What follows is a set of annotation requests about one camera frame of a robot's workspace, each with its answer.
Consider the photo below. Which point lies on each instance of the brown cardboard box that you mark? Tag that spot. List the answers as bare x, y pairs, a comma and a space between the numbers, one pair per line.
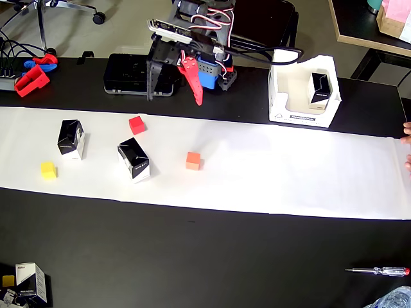
387, 22

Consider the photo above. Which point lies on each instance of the grey power strip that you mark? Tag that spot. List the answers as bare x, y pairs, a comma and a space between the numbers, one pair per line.
6, 84

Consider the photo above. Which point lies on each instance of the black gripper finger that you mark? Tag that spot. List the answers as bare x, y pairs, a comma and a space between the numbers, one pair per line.
152, 80

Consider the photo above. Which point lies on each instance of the small red printed part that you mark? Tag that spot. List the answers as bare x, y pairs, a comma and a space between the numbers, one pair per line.
46, 59

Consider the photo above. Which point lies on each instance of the orange cube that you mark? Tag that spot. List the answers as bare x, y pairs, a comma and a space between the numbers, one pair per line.
193, 160

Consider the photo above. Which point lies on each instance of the black metal hook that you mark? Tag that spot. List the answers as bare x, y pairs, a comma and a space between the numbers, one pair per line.
86, 56

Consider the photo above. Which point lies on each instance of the grey robot arm blue base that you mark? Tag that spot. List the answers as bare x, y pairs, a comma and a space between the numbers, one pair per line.
207, 75

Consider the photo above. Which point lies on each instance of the person's right hand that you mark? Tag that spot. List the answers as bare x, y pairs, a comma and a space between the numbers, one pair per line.
407, 131

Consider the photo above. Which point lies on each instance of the blue printed part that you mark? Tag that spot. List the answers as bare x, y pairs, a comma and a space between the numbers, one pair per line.
30, 64

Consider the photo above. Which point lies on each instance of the yellow cube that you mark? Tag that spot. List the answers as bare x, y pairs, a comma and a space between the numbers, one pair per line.
48, 170

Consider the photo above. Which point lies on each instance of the black and white packaging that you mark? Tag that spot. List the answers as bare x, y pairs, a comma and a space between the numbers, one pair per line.
11, 298

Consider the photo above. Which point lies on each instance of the black hard case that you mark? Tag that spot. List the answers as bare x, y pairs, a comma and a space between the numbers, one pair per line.
128, 73

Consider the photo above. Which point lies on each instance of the teal insulated tumbler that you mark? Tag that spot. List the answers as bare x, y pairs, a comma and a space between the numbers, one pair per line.
374, 4

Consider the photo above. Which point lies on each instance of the small black and white box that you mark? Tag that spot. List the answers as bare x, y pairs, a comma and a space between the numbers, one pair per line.
69, 138
133, 157
319, 88

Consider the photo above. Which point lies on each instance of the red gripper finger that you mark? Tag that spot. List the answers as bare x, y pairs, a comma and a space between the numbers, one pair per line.
192, 77

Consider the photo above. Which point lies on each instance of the person's left hand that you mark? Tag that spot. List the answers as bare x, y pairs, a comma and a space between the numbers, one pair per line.
408, 165

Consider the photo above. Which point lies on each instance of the white cardboard display box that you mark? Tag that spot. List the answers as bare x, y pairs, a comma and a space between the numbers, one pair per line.
279, 106

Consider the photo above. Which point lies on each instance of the clear plastic water bottle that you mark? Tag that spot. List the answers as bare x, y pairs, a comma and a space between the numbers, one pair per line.
395, 298

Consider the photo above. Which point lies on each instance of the white and black product box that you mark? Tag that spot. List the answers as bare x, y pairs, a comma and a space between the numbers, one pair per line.
30, 282

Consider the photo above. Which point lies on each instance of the black chair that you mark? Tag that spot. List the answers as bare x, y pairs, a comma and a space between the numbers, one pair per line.
263, 22

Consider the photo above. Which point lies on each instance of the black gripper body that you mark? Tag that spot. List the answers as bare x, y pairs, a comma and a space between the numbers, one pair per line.
164, 55

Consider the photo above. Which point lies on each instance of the office chair chrome base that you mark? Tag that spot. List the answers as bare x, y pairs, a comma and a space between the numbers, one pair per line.
41, 19

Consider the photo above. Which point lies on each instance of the red cube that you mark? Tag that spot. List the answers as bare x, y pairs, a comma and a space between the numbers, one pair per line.
136, 125

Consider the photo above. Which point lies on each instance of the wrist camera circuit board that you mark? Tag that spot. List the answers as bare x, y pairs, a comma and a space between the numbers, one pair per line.
167, 29

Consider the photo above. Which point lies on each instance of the long white paper sheet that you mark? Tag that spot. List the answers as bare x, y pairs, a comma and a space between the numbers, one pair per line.
257, 173

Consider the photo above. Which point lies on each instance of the large red printed bracket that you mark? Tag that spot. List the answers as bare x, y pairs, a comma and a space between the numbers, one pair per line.
30, 81

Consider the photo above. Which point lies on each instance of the wooden edged black table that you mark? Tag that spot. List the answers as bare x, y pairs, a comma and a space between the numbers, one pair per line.
353, 22

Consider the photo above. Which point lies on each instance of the small yellow block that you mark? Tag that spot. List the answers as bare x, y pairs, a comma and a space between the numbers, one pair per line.
8, 280

